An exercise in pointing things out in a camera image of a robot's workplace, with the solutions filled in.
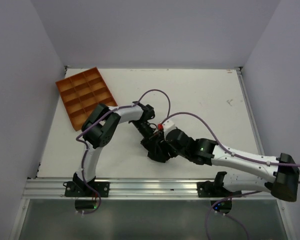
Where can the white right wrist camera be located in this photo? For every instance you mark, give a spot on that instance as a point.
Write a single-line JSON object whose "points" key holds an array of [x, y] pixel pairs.
{"points": [[166, 127]]}

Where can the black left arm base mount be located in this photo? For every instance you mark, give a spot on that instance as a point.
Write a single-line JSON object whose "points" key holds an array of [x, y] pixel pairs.
{"points": [[77, 188]]}

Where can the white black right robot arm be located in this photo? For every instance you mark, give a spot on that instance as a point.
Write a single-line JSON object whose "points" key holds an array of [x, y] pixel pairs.
{"points": [[278, 176]]}

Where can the black striped underwear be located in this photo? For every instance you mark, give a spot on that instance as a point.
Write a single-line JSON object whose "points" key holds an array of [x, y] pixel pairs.
{"points": [[158, 149]]}

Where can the aluminium rail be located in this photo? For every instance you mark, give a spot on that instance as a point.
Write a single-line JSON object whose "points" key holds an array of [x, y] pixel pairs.
{"points": [[252, 120], [119, 189]]}

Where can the orange compartment tray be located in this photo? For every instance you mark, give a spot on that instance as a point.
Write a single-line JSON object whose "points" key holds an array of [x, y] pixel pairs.
{"points": [[81, 93]]}

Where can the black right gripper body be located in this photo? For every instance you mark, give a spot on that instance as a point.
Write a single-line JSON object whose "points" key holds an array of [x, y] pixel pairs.
{"points": [[180, 152]]}

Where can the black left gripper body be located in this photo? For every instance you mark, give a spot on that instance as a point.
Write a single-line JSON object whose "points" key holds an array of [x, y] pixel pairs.
{"points": [[145, 129]]}

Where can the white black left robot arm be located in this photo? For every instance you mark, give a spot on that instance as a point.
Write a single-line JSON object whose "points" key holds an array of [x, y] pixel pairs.
{"points": [[99, 128]]}

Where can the aluminium front rail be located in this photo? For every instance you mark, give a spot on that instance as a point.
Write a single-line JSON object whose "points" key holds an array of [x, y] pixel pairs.
{"points": [[119, 189]]}

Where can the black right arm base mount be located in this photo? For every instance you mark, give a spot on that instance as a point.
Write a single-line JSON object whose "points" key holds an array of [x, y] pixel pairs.
{"points": [[215, 189]]}

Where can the aluminium right side rail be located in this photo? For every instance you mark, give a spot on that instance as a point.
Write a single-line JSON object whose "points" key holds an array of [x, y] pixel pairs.
{"points": [[252, 120]]}

